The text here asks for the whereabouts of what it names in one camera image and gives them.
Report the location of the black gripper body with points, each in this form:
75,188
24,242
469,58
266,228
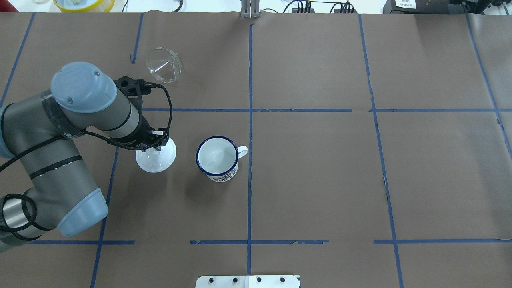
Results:
141,134

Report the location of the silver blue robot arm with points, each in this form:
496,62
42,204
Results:
39,131

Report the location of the white enamel cup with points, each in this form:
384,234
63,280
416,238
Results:
217,157

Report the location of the yellow rimmed round tub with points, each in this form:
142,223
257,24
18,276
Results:
84,6

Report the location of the brown paper table cover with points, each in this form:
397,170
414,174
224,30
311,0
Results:
379,150

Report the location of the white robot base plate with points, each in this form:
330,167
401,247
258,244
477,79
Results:
249,281

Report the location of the aluminium frame post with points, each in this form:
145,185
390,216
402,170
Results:
250,9

